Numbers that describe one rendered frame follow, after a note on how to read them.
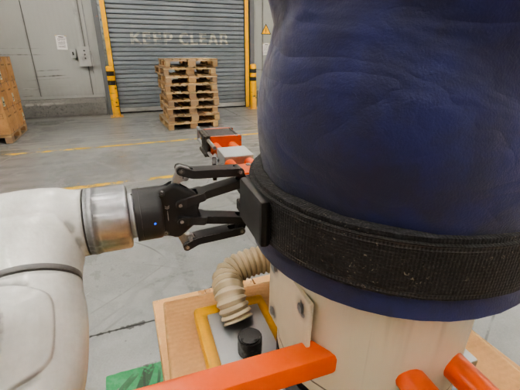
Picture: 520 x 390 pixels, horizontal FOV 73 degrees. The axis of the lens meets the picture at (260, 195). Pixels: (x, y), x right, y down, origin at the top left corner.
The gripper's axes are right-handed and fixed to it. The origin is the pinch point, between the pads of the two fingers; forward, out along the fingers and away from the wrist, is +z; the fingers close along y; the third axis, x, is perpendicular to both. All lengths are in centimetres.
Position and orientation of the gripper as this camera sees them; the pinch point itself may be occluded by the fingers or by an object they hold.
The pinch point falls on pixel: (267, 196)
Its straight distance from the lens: 55.8
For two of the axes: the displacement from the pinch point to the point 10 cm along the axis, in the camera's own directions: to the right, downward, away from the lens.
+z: 9.3, -1.3, 3.3
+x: 3.6, 3.5, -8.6
